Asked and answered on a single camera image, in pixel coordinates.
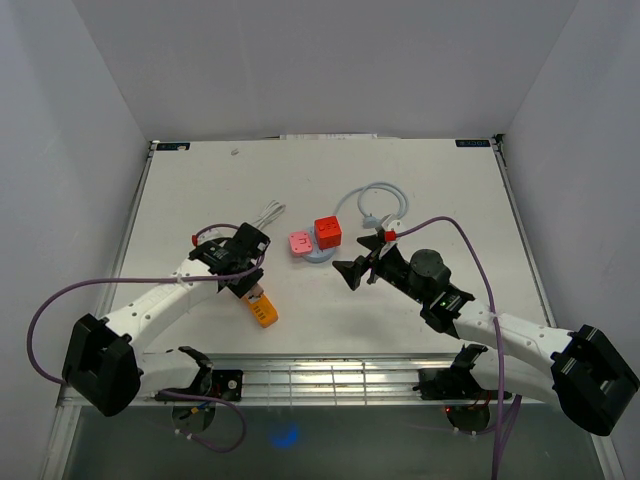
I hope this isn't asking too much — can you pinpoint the aluminium frame rail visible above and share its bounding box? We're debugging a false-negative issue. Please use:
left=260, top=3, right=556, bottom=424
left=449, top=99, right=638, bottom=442
left=57, top=360, right=599, bottom=409

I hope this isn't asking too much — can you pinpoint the brown pink charger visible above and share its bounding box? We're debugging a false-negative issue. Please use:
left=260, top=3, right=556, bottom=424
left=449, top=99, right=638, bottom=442
left=248, top=284, right=264, bottom=297

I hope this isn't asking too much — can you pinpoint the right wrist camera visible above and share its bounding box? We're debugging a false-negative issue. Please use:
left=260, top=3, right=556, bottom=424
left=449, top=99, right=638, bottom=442
left=376, top=214, right=406, bottom=244

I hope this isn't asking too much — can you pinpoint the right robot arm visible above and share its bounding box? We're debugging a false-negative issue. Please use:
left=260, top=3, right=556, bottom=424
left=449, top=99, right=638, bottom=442
left=332, top=235, right=639, bottom=436

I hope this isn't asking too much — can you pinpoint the pink plug adapter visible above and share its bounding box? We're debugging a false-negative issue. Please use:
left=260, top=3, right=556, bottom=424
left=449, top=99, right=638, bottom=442
left=288, top=230, right=314, bottom=257

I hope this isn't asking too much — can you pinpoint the red cube socket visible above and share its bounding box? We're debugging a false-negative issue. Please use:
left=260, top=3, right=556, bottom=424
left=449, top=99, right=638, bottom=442
left=314, top=215, right=342, bottom=250

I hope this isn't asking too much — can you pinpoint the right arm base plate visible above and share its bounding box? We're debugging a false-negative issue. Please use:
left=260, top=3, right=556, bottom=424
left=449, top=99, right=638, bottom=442
left=412, top=369, right=489, bottom=400

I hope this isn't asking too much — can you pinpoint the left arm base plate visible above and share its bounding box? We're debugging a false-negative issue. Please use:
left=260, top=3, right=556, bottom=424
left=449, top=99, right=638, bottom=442
left=168, top=369, right=244, bottom=401

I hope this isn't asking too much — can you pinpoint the round blue power socket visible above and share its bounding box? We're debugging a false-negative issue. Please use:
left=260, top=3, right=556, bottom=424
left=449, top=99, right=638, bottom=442
left=302, top=226, right=337, bottom=264

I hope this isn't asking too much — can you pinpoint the blue corner label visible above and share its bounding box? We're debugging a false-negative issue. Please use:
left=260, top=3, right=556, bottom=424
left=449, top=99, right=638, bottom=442
left=455, top=139, right=491, bottom=148
left=155, top=142, right=191, bottom=151

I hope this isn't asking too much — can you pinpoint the left blue corner label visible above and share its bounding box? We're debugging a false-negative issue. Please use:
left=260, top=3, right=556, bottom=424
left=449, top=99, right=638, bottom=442
left=155, top=142, right=191, bottom=151

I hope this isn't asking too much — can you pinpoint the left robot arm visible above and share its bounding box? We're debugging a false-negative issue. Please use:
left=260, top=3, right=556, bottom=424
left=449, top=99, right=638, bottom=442
left=62, top=223, right=271, bottom=417

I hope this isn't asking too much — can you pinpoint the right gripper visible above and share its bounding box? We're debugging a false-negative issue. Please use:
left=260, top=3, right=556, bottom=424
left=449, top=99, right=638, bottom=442
left=332, top=234, right=428, bottom=305

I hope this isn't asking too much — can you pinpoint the light blue cord with plug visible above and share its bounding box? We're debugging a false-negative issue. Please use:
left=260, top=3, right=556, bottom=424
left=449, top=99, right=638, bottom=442
left=333, top=181, right=410, bottom=230

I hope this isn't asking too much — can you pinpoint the orange power strip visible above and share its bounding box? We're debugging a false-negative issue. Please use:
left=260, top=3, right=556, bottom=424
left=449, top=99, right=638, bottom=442
left=243, top=293, right=279, bottom=328

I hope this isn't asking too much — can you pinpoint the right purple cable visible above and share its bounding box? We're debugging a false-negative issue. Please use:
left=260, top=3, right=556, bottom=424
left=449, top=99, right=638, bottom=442
left=394, top=215, right=524, bottom=480

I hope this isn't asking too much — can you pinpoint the right blue corner label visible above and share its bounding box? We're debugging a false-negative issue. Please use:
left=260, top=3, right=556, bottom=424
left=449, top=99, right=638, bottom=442
left=455, top=139, right=491, bottom=148

